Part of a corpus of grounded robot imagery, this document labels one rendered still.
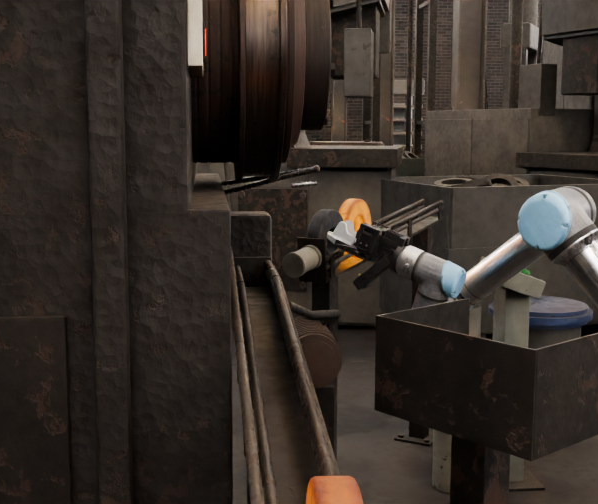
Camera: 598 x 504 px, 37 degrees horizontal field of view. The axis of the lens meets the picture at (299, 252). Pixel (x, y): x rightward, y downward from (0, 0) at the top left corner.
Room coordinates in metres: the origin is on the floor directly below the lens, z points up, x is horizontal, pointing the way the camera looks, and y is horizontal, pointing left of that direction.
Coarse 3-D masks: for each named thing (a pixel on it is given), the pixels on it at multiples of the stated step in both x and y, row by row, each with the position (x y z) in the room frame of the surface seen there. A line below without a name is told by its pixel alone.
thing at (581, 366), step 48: (384, 336) 1.23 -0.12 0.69; (432, 336) 1.16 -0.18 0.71; (384, 384) 1.23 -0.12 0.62; (432, 384) 1.16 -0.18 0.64; (480, 384) 1.10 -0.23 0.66; (528, 384) 1.05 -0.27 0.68; (576, 384) 1.10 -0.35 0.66; (480, 432) 1.10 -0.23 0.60; (528, 432) 1.04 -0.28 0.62; (576, 432) 1.10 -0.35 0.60; (480, 480) 1.19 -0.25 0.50
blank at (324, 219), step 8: (320, 216) 2.17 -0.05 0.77; (328, 216) 2.18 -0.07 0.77; (336, 216) 2.22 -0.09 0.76; (312, 224) 2.16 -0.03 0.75; (320, 224) 2.15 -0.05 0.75; (328, 224) 2.18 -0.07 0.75; (336, 224) 2.22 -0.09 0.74; (312, 232) 2.15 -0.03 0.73; (320, 232) 2.15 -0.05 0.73; (328, 240) 2.24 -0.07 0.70; (328, 248) 2.23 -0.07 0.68; (336, 248) 2.23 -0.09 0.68; (336, 256) 2.22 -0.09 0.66; (336, 264) 2.22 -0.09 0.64
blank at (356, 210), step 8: (352, 200) 2.32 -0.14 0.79; (360, 200) 2.34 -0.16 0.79; (344, 208) 2.30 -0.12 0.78; (352, 208) 2.30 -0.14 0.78; (360, 208) 2.34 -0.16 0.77; (368, 208) 2.38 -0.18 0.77; (344, 216) 2.28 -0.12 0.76; (352, 216) 2.30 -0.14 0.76; (360, 216) 2.35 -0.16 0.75; (368, 216) 2.38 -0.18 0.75; (360, 224) 2.37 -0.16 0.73; (352, 256) 2.31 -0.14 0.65
